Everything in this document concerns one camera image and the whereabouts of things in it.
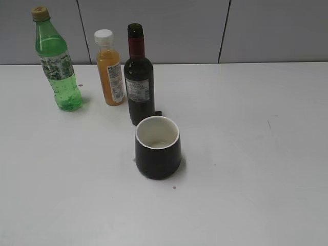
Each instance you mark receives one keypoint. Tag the green plastic soda bottle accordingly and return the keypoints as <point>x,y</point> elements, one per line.
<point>56,62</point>

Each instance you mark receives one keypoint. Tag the orange juice bottle white cap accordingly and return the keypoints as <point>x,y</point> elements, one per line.
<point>108,62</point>

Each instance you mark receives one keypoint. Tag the dark red wine bottle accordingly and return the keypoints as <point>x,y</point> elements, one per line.
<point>139,77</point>

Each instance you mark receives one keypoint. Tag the black mug white inside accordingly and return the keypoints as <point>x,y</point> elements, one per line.
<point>157,147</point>

